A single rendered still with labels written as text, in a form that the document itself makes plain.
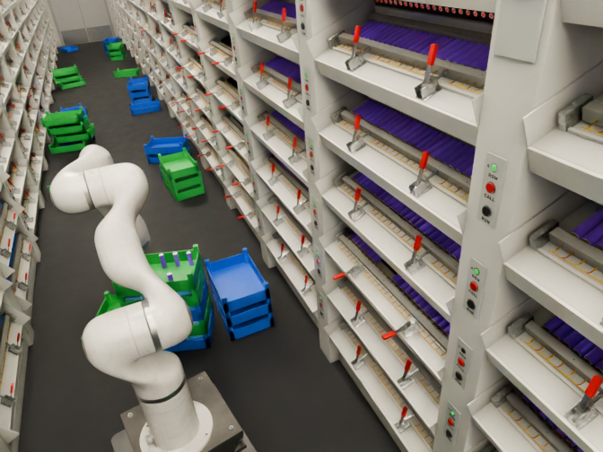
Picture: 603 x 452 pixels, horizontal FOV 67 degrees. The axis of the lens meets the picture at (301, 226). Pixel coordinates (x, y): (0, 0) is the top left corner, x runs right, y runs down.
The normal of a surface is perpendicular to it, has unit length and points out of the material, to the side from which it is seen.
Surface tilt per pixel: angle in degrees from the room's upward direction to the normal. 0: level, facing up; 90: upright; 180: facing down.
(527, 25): 90
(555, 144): 22
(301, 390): 0
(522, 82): 90
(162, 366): 28
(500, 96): 90
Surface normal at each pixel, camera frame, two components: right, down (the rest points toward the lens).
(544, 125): 0.40, 0.47
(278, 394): -0.07, -0.84
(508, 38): -0.91, 0.27
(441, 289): -0.41, -0.68
